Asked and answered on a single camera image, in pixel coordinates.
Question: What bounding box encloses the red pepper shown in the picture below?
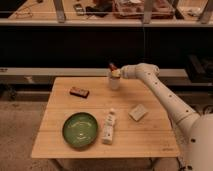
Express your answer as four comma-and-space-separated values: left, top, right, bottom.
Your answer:
109, 63, 118, 71

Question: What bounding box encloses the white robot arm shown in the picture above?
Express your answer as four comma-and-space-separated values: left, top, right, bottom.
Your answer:
109, 63, 213, 171

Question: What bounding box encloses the white ceramic cup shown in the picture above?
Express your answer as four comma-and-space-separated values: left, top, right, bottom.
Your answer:
108, 71, 121, 90

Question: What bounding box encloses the brown rectangular block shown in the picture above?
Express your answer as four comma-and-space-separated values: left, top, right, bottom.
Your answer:
70, 87, 89, 98

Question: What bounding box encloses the beige sponge block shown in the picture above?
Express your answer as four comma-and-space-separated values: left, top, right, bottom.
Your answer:
129, 104, 148, 121

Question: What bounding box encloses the wooden table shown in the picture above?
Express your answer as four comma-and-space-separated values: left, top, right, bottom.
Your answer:
31, 77, 180, 161

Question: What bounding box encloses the tray of items on shelf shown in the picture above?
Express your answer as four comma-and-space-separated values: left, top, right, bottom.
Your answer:
113, 0, 175, 19

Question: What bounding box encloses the black device on shelf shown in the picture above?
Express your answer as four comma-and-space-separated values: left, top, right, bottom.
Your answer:
86, 3, 112, 17

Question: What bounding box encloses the white bottle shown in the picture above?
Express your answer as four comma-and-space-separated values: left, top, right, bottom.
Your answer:
101, 108, 116, 144

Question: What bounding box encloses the green bowl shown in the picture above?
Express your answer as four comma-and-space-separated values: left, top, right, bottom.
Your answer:
62, 112, 98, 149

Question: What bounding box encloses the small dark remote on shelf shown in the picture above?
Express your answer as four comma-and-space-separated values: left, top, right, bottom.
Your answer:
73, 4, 85, 16

